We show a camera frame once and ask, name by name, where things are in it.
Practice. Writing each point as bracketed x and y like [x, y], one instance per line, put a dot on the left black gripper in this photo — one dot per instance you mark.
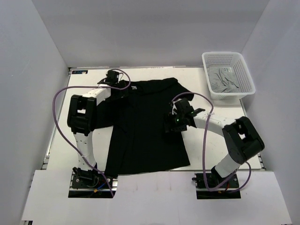
[123, 88]

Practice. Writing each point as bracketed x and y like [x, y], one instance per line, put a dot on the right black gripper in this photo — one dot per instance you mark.
[170, 124]

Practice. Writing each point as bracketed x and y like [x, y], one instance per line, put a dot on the black t shirt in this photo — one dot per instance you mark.
[139, 143]

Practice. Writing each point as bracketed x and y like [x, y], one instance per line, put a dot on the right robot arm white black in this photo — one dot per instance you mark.
[241, 138]

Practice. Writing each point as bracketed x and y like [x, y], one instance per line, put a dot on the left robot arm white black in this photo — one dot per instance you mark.
[82, 118]

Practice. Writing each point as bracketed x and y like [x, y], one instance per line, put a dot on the blue label sticker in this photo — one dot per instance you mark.
[79, 72]

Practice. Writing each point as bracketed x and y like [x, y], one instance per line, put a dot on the grey t shirt in basket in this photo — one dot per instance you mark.
[223, 80]

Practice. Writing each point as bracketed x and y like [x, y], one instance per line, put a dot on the white plastic basket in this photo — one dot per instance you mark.
[237, 64]

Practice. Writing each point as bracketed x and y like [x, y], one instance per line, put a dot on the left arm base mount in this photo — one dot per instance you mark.
[91, 184]

